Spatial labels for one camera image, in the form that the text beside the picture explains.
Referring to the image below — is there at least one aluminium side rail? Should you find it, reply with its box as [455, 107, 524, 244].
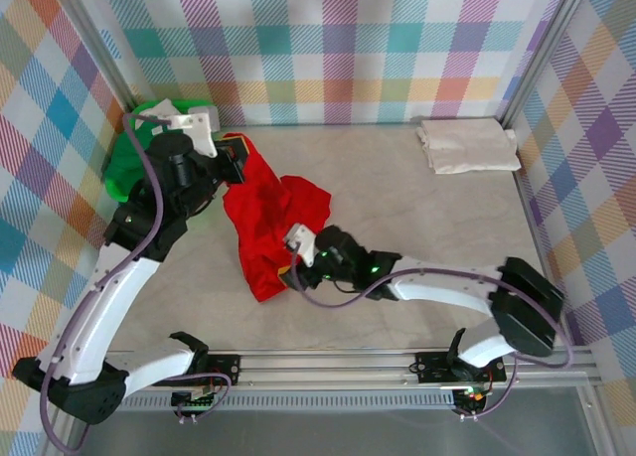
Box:
[514, 170, 572, 351]

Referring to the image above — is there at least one grey sheet panel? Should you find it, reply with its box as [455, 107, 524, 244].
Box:
[64, 408, 597, 456]

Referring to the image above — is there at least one grey slotted cable duct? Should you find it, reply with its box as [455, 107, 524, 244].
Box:
[118, 394, 456, 411]

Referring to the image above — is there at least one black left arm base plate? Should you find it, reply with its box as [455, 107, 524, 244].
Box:
[204, 354, 242, 386]

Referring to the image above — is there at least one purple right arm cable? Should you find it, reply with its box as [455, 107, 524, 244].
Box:
[290, 244, 572, 422]

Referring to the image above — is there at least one aluminium frame post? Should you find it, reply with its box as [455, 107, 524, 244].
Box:
[496, 0, 593, 129]
[47, 0, 140, 112]

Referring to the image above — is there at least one aluminium frame leg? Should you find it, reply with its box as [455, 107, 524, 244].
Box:
[42, 410, 90, 456]
[578, 383, 615, 456]

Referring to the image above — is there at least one crumpled white t-shirt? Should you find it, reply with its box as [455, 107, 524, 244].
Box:
[133, 99, 176, 128]

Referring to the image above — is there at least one green plastic bin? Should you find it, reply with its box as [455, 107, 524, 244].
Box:
[102, 97, 214, 204]

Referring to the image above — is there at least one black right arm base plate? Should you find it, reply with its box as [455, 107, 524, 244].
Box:
[414, 351, 507, 383]

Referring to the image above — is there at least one folded white t-shirt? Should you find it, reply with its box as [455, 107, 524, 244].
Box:
[415, 116, 523, 176]

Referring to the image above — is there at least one green t-shirt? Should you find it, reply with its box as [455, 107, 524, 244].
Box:
[105, 121, 156, 192]

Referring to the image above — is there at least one red t-shirt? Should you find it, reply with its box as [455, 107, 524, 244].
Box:
[222, 131, 333, 304]

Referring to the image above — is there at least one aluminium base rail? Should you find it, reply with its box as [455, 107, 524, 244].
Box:
[101, 349, 600, 392]

